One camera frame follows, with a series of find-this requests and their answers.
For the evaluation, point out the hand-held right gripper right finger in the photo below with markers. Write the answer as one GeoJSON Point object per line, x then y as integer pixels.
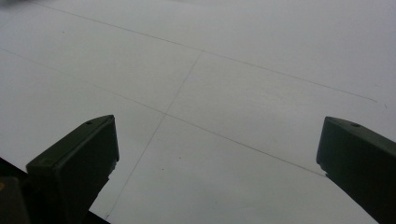
{"type": "Point", "coordinates": [358, 158]}

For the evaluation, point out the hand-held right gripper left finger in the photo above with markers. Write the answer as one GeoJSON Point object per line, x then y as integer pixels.
{"type": "Point", "coordinates": [74, 168]}

